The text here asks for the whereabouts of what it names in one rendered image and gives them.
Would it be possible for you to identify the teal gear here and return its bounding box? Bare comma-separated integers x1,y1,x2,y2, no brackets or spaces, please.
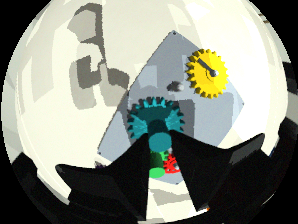
126,97,185,152

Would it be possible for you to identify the red gear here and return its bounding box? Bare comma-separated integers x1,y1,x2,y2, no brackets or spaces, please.
164,153,177,172

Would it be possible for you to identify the yellow gear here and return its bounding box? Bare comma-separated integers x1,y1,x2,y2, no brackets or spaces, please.
186,48,229,99

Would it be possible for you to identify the green gear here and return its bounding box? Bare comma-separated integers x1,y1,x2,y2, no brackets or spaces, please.
149,151,169,179

